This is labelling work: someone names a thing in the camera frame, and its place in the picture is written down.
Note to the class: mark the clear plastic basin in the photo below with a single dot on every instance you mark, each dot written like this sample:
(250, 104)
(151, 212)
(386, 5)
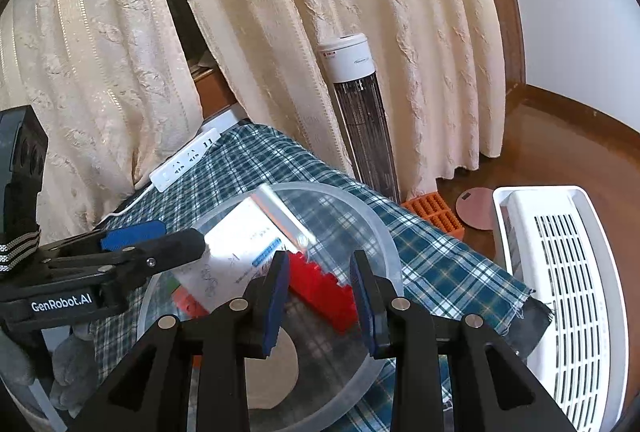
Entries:
(370, 232)

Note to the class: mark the white vented appliance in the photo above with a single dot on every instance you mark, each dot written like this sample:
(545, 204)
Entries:
(565, 292)

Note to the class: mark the orange ridged plastic object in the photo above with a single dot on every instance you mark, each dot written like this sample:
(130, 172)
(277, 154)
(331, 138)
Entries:
(435, 214)

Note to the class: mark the person's left hand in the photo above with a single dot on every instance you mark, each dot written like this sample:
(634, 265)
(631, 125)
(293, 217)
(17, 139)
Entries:
(72, 367)

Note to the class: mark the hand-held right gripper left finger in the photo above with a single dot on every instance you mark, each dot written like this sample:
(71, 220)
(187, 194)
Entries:
(272, 307)

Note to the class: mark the cream patterned curtain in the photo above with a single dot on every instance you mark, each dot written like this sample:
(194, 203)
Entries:
(400, 37)
(90, 62)

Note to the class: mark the dark wooden door frame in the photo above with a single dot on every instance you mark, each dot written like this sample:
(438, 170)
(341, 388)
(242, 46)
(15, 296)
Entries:
(505, 2)

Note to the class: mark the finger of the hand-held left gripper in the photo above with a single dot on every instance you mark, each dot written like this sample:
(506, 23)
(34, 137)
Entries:
(132, 234)
(175, 247)

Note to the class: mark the orange toy brick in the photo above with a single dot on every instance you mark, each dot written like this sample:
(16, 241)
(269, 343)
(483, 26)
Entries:
(192, 304)

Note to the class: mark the green wooden cube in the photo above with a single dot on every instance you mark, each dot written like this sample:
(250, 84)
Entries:
(175, 284)

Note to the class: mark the pink round disc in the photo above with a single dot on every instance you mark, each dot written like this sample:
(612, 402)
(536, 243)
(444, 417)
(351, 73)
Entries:
(477, 209)

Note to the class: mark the white tower heater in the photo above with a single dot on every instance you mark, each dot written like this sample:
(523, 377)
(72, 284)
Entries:
(357, 112)

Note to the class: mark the blue green plaid tablecloth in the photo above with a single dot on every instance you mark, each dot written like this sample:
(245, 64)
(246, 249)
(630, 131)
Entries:
(450, 277)

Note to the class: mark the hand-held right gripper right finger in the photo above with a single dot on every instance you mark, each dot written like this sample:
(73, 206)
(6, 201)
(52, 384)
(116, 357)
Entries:
(367, 312)

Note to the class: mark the white power strip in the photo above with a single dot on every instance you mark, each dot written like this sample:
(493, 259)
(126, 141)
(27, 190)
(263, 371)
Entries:
(185, 159)

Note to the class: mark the small white plate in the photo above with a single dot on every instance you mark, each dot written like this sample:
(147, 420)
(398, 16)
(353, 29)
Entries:
(285, 372)

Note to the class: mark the white medicine box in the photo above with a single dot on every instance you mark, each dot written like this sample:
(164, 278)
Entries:
(235, 242)

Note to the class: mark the red toy brick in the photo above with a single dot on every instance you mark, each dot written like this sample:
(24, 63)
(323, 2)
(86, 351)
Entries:
(320, 292)

